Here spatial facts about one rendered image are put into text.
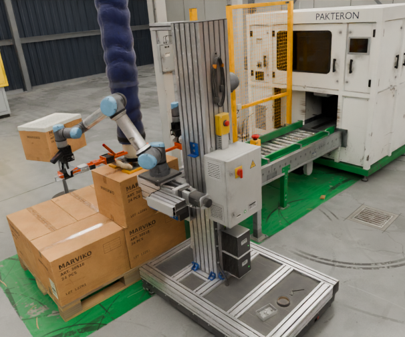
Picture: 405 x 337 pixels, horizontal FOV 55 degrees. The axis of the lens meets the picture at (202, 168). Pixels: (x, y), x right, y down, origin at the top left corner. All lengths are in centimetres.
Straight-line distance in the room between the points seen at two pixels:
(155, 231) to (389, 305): 188
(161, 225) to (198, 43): 164
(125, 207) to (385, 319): 204
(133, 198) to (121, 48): 113
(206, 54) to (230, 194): 87
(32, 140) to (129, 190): 197
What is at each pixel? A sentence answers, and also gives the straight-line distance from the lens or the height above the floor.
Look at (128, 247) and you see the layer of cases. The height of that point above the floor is 36.
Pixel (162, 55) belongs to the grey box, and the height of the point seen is 165.
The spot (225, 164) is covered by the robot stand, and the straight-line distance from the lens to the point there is 238.
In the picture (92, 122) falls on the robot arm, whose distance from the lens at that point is 282.
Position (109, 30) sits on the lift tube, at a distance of 296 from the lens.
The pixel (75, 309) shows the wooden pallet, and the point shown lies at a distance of 328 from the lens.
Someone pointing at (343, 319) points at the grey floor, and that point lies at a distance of 311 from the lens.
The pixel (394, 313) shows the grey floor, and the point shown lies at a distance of 325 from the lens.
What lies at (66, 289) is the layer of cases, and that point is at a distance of 315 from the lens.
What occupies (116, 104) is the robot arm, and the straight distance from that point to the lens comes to 253.
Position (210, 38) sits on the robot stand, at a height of 193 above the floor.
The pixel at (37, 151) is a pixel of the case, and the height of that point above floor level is 74.
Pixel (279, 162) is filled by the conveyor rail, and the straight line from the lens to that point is 407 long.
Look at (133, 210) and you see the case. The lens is 314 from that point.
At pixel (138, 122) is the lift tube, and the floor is 131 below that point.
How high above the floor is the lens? 210
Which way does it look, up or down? 22 degrees down
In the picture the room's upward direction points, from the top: 5 degrees counter-clockwise
